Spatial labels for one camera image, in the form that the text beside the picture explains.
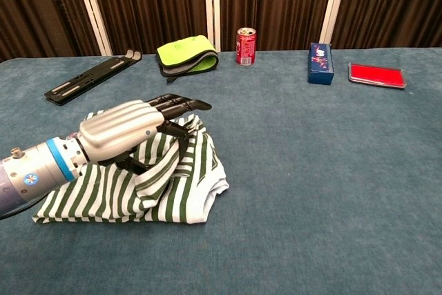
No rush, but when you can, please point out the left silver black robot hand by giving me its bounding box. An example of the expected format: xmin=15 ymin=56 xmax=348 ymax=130
xmin=70 ymin=93 xmax=213 ymax=175

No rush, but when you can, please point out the green white striped T-shirt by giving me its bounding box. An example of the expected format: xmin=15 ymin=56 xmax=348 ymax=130
xmin=32 ymin=110 xmax=230 ymax=224

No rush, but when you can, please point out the black folding laptop stand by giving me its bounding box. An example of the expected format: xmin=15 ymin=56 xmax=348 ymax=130
xmin=44 ymin=49 xmax=143 ymax=106

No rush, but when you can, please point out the green grey microfibre cloth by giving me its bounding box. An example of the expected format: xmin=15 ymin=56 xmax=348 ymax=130
xmin=156 ymin=34 xmax=220 ymax=84

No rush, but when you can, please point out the red soda can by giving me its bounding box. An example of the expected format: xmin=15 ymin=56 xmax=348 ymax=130
xmin=236 ymin=26 xmax=257 ymax=66

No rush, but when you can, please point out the blue printed carton box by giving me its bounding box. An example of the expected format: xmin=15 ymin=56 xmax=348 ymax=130
xmin=307 ymin=42 xmax=336 ymax=86

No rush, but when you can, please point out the red stamp pad case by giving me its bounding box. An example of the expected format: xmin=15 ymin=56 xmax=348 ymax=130
xmin=347 ymin=62 xmax=407 ymax=90

